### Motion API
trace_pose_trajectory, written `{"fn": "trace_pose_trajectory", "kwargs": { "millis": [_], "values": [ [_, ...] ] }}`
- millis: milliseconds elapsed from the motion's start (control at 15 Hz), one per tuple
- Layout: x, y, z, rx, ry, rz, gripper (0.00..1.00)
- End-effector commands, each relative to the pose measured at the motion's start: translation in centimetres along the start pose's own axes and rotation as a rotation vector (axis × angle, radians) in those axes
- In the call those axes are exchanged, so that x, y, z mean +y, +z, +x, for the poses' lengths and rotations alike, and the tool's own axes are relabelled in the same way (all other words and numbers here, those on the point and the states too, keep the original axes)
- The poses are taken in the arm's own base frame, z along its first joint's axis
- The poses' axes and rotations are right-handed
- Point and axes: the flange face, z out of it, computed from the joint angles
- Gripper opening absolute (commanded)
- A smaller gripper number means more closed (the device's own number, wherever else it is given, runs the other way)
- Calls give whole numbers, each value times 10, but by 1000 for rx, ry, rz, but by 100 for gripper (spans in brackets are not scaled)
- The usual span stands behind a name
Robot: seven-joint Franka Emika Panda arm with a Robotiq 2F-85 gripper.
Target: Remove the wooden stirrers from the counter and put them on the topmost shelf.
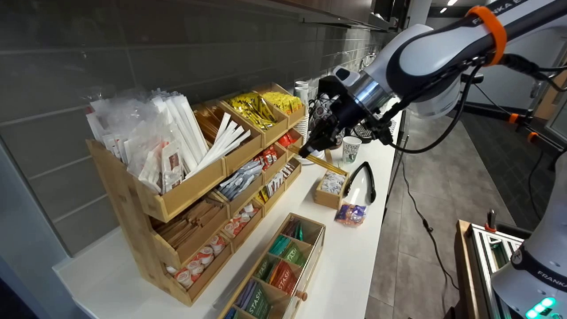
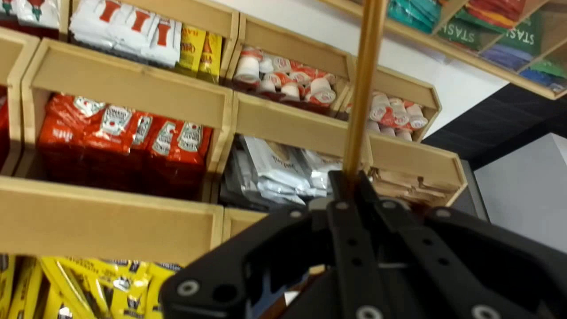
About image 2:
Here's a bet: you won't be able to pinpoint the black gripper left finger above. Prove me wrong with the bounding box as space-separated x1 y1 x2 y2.
162 169 387 319

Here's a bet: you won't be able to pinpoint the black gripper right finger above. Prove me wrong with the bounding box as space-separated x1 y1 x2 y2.
353 175 567 319

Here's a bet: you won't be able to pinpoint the thin wooden stirrer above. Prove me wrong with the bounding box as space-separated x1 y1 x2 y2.
350 0 391 182
343 0 380 182

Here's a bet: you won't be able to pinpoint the bamboo tiered condiment shelf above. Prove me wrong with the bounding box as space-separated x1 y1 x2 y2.
0 0 470 267

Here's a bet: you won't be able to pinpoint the silver packets pile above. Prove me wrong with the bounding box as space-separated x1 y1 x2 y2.
221 134 345 210

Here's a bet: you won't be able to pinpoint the red white creamer cups pile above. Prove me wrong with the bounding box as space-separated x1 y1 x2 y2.
235 45 339 111
366 90 431 143

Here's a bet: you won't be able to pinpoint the green tea bag pile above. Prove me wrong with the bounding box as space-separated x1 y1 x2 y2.
440 10 547 58

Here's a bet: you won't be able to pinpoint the bamboo tea box clear lid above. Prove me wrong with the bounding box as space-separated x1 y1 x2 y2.
322 0 567 102

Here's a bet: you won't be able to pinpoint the teal tea bag pile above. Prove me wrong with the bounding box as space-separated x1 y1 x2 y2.
387 0 447 33

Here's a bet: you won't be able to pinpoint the red tea bag pile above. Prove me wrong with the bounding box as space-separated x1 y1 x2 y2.
467 0 529 29

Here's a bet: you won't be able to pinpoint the yellow sweetener packets pile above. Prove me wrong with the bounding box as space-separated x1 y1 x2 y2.
0 253 183 319

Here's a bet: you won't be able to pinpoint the red and white packets pile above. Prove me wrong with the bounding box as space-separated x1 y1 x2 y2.
36 93 215 200

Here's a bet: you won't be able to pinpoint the white and yellow packets pile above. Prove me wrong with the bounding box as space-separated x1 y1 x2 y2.
70 0 226 81

